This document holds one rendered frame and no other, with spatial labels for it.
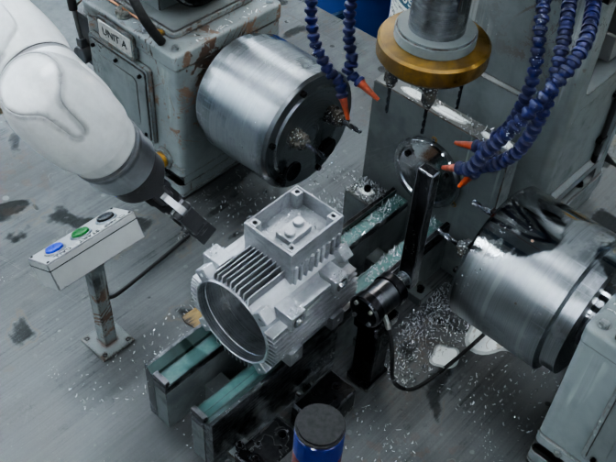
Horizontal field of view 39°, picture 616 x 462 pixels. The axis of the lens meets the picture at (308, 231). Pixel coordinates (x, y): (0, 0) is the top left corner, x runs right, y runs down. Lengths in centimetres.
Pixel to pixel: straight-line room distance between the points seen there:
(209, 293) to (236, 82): 42
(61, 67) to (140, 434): 76
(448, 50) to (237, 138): 46
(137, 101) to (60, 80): 88
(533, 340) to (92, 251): 70
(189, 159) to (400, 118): 46
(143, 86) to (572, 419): 100
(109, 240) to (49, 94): 55
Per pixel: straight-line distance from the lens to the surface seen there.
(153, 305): 168
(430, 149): 161
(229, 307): 146
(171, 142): 180
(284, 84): 158
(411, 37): 137
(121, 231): 145
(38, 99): 93
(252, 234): 134
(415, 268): 143
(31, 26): 106
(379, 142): 170
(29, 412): 158
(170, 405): 148
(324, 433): 103
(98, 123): 97
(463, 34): 139
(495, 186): 157
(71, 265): 142
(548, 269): 135
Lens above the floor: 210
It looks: 46 degrees down
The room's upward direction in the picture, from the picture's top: 4 degrees clockwise
